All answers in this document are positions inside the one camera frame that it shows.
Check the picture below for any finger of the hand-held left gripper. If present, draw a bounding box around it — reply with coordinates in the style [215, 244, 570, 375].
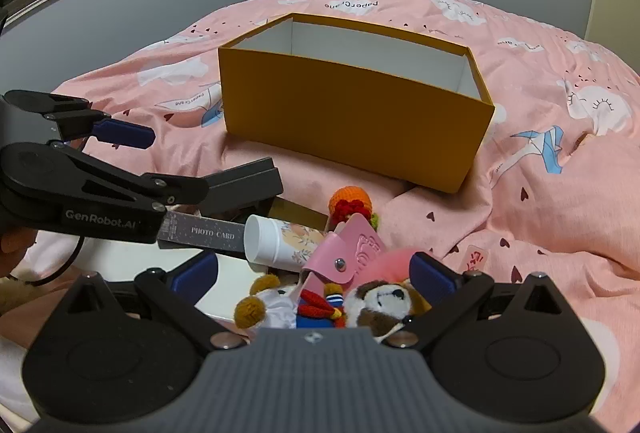
[4, 89, 157, 150]
[49, 141, 210, 214]

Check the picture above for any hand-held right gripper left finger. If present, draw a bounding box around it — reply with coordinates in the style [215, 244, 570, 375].
[65, 251, 252, 354]

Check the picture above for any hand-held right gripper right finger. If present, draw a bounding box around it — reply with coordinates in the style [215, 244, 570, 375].
[385, 251, 577, 352]

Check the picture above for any dark grey box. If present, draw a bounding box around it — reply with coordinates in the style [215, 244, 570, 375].
[202, 156, 285, 220]

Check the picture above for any gold box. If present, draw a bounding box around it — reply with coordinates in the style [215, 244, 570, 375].
[270, 197, 329, 232]

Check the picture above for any orange cardboard box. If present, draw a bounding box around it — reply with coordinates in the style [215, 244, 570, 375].
[217, 12, 496, 194]

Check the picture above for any person's left hand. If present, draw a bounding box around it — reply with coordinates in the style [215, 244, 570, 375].
[0, 228, 37, 284]

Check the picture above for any small pink card red print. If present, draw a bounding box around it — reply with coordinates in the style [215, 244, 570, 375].
[459, 245, 489, 274]

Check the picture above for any brown white plush dog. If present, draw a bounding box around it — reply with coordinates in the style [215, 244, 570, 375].
[344, 279, 432, 345]

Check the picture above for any pink snap pouch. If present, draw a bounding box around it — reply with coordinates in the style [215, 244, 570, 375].
[299, 212, 389, 295]

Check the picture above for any plush bear with red scarf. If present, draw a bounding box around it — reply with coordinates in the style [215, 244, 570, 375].
[233, 273, 349, 330]

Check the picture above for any orange crochet toy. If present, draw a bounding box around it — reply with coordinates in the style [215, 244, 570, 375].
[327, 185, 381, 232]

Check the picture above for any pink printed blanket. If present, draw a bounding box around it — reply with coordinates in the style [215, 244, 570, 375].
[0, 0, 640, 433]

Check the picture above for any black cable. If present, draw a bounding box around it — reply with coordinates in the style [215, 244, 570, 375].
[10, 233, 87, 287]

